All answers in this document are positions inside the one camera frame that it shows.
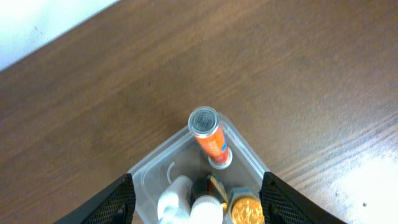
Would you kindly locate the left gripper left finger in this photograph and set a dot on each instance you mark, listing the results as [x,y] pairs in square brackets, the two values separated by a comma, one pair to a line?
[114,204]

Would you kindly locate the clear plastic container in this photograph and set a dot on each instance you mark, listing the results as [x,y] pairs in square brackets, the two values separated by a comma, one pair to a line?
[182,155]

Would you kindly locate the white spray bottle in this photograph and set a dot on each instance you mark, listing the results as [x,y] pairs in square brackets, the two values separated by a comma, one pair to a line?
[175,204]

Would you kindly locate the small jar gold lid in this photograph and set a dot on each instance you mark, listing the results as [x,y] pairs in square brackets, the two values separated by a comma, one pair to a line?
[244,207]

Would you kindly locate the dark bottle white cap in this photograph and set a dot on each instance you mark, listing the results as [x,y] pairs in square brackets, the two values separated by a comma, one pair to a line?
[209,200]

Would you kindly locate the orange effervescent tablet tube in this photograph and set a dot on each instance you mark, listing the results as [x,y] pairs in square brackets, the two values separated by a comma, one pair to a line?
[205,125]

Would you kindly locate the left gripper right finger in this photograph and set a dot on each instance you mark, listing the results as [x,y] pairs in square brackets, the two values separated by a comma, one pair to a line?
[281,203]

